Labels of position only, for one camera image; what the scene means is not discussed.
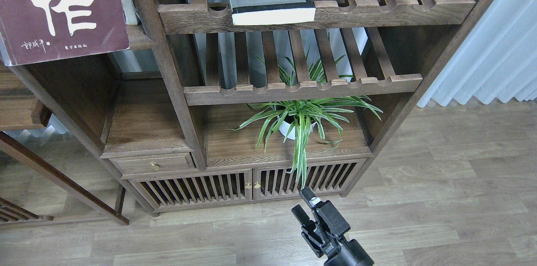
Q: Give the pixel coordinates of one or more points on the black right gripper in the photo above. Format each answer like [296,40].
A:
[325,235]

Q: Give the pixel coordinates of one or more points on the maroon book with white characters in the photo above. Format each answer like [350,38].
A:
[47,30]

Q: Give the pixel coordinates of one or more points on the white plant pot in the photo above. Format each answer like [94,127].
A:
[289,126]

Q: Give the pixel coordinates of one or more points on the green spider plant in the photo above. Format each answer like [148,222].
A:
[327,112]

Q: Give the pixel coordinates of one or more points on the dark wooden bookshelf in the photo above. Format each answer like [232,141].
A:
[183,115]

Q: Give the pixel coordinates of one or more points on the white curtain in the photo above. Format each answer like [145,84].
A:
[496,61]

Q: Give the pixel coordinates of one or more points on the wooden side furniture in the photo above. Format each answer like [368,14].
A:
[22,110]

